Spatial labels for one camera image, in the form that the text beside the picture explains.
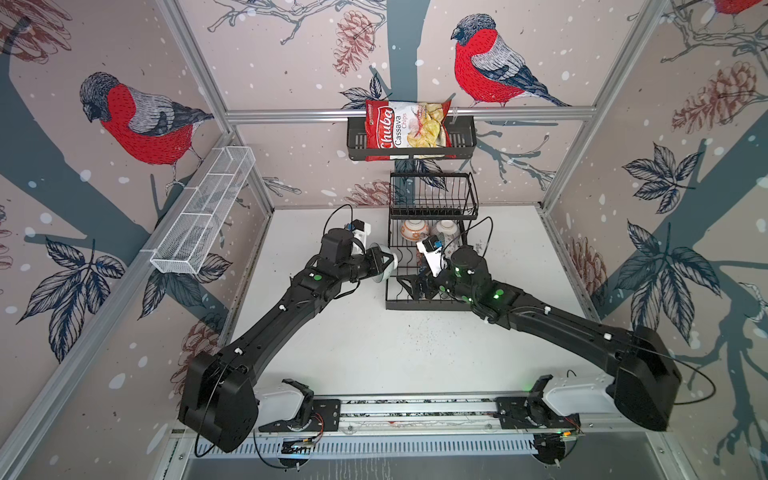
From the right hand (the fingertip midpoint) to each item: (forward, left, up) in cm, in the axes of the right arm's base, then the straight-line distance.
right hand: (404, 274), depth 77 cm
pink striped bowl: (+26, -15, -14) cm, 33 cm away
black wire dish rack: (+50, -9, -18) cm, 54 cm away
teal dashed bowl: (0, +5, +1) cm, 5 cm away
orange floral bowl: (+29, -3, -15) cm, 33 cm away
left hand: (+2, +3, +4) cm, 6 cm away
